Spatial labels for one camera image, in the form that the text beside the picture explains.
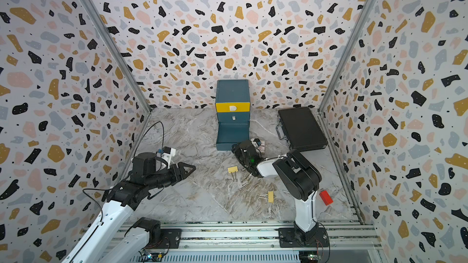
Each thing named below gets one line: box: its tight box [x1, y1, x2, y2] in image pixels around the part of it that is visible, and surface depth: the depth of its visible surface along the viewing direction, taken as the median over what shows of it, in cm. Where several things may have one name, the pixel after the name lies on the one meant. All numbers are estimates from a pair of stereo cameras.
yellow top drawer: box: [215, 102, 251, 113], surface depth 99 cm
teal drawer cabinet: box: [215, 79, 251, 148], surface depth 105 cm
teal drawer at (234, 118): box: [216, 112, 251, 125], surface depth 105 cm
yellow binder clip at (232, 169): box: [227, 165, 239, 174], surface depth 96 cm
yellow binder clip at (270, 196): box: [267, 190, 274, 203], surface depth 87 cm
